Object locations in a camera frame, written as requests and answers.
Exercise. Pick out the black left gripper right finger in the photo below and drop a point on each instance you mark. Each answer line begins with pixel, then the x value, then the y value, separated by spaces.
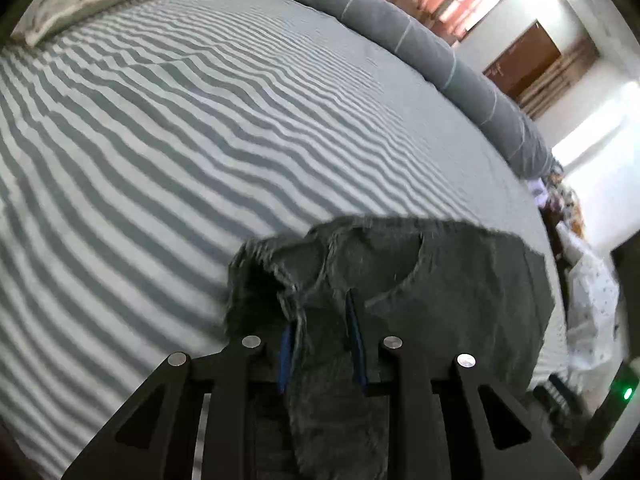
pixel 461 424

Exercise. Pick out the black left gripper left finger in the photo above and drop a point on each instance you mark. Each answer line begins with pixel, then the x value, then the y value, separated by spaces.
pixel 221 416

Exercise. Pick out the dark grey pants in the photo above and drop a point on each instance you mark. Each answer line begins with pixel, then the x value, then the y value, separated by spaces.
pixel 327 298

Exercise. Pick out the black device with green light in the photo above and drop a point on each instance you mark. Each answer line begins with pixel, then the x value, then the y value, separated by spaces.
pixel 579 434

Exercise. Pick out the white patterned cloth pile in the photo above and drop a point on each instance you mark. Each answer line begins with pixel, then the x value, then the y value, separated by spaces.
pixel 592 333

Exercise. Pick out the grey white striped bedsheet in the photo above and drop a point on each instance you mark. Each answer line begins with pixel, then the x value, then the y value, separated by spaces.
pixel 141 148

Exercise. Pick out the brown wooden door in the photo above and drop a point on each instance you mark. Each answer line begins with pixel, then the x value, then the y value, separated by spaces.
pixel 521 64

